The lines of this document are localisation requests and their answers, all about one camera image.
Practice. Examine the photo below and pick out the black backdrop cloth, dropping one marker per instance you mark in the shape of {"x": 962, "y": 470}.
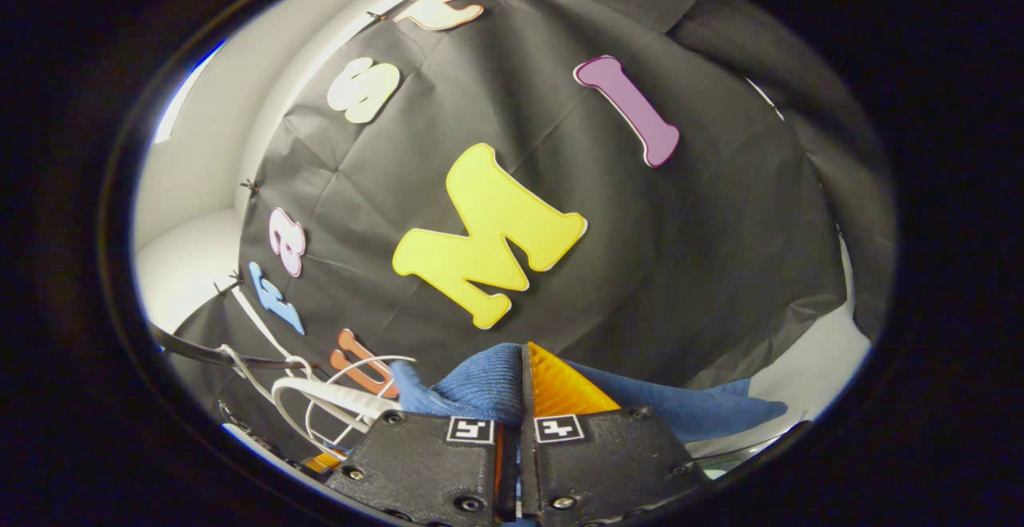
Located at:
{"x": 640, "y": 271}

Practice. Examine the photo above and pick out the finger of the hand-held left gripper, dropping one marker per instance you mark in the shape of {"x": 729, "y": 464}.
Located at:
{"x": 324, "y": 463}

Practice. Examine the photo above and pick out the black clothes rack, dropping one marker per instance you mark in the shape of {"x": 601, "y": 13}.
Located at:
{"x": 192, "y": 351}

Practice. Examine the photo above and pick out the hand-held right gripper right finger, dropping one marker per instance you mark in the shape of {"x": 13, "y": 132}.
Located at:
{"x": 608, "y": 455}

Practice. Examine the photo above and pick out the blue shirt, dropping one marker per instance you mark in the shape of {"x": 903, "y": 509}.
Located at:
{"x": 480, "y": 387}

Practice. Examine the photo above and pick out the white clothes hanger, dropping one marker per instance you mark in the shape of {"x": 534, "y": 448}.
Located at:
{"x": 336, "y": 397}
{"x": 376, "y": 361}

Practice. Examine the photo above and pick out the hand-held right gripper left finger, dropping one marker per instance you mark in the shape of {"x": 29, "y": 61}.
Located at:
{"x": 424, "y": 463}

